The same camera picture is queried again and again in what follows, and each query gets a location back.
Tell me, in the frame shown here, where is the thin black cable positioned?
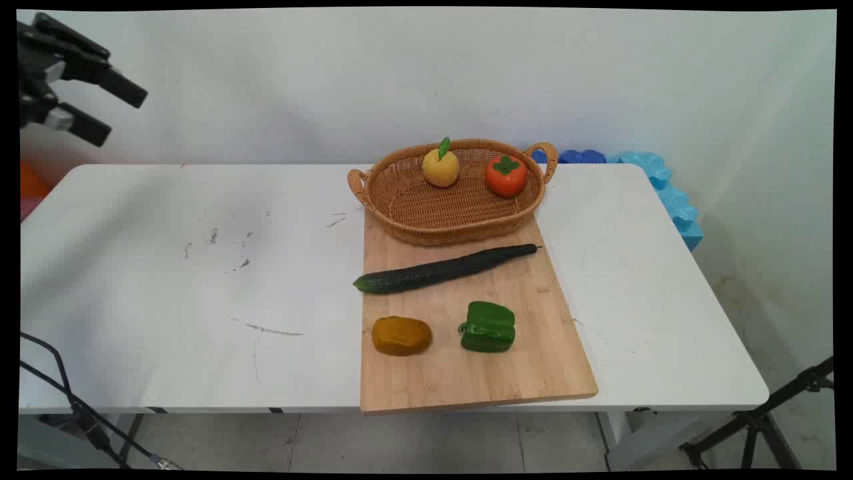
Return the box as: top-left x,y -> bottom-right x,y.
19,331 -> 84,417

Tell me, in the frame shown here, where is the black cable with silver connector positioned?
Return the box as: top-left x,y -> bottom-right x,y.
19,360 -> 184,471

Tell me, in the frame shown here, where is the wooden cutting board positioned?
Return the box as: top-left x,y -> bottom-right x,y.
360,210 -> 599,415

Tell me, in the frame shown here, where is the yellow fruit with green leaf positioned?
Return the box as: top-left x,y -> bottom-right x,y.
422,137 -> 460,188

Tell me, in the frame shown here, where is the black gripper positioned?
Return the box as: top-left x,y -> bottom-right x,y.
17,12 -> 149,148

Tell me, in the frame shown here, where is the orange block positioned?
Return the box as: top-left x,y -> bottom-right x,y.
20,162 -> 51,201

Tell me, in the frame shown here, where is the orange-red persimmon with green calyx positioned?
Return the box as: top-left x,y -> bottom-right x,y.
484,155 -> 529,198

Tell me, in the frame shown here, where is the light blue foam block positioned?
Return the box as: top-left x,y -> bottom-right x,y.
606,151 -> 704,252

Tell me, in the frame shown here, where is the white table leg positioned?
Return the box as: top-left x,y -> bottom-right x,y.
595,409 -> 707,473

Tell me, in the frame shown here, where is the dark blue foam block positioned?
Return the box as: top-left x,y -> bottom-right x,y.
530,148 -> 608,165

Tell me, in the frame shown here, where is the woven wicker basket with handles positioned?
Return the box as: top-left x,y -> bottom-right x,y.
347,138 -> 558,247

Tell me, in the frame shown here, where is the black tripod stand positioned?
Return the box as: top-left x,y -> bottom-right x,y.
678,356 -> 835,471

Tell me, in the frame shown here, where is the brown-yellow potato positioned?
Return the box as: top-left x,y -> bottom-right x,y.
371,315 -> 433,357

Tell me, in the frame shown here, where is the green bell pepper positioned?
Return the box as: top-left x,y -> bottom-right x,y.
457,301 -> 517,353

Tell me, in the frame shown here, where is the black table leg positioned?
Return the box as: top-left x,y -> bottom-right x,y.
119,412 -> 149,469

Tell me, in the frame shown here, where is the long dark green cucumber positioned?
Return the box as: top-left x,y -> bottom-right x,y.
353,244 -> 542,295

